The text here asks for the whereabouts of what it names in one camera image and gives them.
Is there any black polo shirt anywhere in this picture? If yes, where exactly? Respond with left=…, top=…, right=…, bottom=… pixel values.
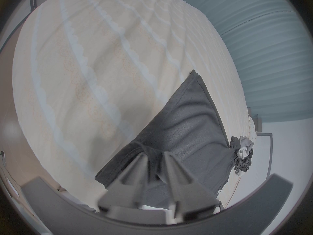
left=95, top=70, right=242, bottom=211

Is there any white printed pillow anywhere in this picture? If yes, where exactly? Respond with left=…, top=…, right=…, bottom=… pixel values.
left=247, top=112, right=258, bottom=144

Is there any pile of clothes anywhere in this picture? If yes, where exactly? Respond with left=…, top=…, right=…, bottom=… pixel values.
left=233, top=136, right=255, bottom=176

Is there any bed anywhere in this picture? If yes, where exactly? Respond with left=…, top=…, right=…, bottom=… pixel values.
left=12, top=0, right=273, bottom=211

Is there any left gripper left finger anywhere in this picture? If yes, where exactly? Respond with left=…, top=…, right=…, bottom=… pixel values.
left=97, top=152, right=148, bottom=212

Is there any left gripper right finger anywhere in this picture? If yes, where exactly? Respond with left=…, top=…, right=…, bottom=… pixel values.
left=163, top=151, right=216, bottom=218

